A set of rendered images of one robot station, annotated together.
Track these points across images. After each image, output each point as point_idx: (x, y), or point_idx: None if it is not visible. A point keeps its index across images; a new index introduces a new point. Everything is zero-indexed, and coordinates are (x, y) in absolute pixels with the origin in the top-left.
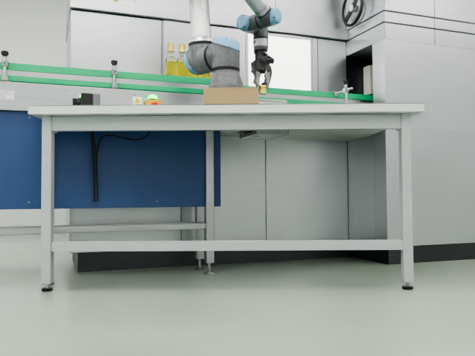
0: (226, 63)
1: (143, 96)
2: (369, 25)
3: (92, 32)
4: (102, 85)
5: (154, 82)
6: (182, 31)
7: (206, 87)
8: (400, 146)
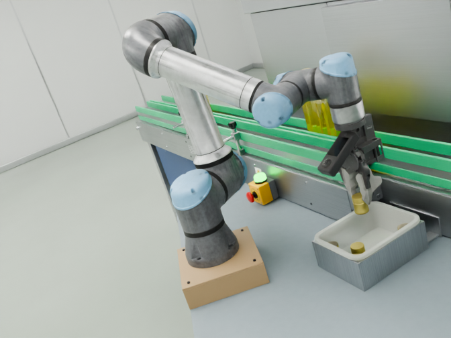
0: (181, 226)
1: (261, 168)
2: None
3: (271, 39)
4: (235, 147)
5: (269, 149)
6: (345, 21)
7: (177, 251)
8: None
